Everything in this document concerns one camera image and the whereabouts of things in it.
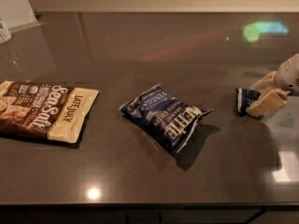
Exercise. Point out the blue Kettle chips bag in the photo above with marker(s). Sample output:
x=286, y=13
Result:
x=163, y=116

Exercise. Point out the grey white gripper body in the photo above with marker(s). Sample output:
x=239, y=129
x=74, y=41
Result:
x=289, y=73

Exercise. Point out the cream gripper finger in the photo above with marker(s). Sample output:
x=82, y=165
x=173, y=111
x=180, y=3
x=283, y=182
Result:
x=267, y=83
x=267, y=102

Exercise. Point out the white bottle with label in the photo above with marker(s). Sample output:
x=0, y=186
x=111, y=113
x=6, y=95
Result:
x=5, y=34

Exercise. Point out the blue RXBAR blueberry bar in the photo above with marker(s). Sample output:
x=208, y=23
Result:
x=244, y=98

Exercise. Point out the Late July Sea Salt bag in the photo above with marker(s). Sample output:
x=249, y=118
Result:
x=44, y=111

